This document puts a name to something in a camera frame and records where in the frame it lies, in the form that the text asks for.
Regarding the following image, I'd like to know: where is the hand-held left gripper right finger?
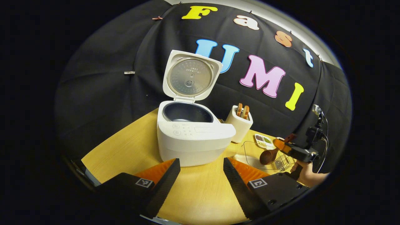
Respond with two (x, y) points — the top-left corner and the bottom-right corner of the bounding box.
(223, 157), (310, 220)

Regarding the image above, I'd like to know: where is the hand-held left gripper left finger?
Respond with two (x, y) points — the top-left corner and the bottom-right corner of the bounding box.
(94, 158), (181, 219)

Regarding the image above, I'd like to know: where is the metal wire chopstick holder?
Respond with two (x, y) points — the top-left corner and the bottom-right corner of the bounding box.
(272, 155), (293, 172)

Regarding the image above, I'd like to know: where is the clear glass rice container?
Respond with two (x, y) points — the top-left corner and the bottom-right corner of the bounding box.
(233, 141), (294, 171)

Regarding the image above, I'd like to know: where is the brown wooden spoon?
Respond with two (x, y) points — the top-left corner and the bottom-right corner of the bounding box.
(259, 134), (297, 165)

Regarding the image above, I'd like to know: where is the white rice cooker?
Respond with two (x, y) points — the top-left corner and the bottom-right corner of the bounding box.
(157, 50), (236, 167)

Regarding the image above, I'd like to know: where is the white divided bean dish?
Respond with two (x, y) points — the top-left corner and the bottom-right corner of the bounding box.
(254, 133), (274, 148)

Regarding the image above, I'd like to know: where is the white toaster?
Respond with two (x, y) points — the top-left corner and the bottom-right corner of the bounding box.
(225, 105), (253, 143)

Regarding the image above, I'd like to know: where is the black backdrop cloth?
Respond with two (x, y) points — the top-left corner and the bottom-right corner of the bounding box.
(55, 2), (352, 174)

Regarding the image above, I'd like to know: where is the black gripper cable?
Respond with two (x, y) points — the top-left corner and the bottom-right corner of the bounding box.
(316, 115), (329, 174)

